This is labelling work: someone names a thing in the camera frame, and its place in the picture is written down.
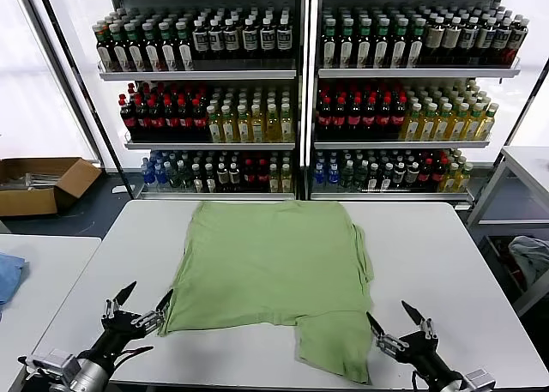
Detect green polo shirt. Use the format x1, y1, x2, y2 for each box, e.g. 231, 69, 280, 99
157, 199, 375, 385

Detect white cap navy label bottle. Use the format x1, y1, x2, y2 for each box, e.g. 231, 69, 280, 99
276, 15, 293, 61
222, 17, 240, 61
191, 17, 210, 61
242, 17, 260, 61
475, 15, 494, 65
259, 16, 276, 61
208, 17, 226, 61
491, 17, 511, 65
458, 15, 480, 65
505, 18, 529, 65

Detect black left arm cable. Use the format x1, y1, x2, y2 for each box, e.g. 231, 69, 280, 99
113, 344, 154, 367

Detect red cap cola bottle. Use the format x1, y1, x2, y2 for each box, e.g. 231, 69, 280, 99
163, 96, 180, 141
431, 160, 447, 191
243, 160, 257, 193
191, 96, 209, 141
347, 95, 364, 140
317, 95, 335, 140
178, 96, 194, 141
135, 95, 152, 141
256, 160, 270, 193
391, 94, 408, 140
362, 95, 378, 140
148, 96, 166, 141
377, 95, 394, 140
332, 95, 349, 140
418, 160, 433, 191
119, 93, 138, 141

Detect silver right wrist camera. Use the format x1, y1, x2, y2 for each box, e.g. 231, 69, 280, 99
463, 368, 497, 392

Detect blue folded cloth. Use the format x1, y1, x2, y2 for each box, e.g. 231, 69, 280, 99
0, 252, 30, 311

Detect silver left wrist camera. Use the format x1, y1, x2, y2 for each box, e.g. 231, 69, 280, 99
27, 348, 77, 380

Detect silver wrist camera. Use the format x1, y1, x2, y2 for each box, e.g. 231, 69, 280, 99
463, 368, 497, 392
27, 348, 77, 380

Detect black slanted frame post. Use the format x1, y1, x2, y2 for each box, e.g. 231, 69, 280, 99
33, 0, 136, 200
501, 57, 549, 151

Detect silver metal parts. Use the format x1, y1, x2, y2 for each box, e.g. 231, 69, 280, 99
0, 172, 61, 191

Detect white cap beige label bottle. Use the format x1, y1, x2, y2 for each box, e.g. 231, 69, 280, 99
441, 15, 462, 65
424, 15, 445, 65

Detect pale grey cloth bundle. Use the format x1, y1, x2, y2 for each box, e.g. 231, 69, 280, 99
508, 235, 549, 299

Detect brown cardboard box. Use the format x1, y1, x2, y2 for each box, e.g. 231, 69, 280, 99
0, 156, 103, 218

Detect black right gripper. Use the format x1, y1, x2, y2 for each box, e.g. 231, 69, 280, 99
366, 300, 462, 389

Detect grey metal shelf unit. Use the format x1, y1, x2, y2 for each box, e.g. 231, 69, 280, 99
308, 0, 522, 202
68, 0, 308, 201

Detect grey frame side table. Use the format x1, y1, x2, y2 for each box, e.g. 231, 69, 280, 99
465, 145, 549, 318

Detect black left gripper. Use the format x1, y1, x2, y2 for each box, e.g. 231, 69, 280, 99
92, 280, 174, 365

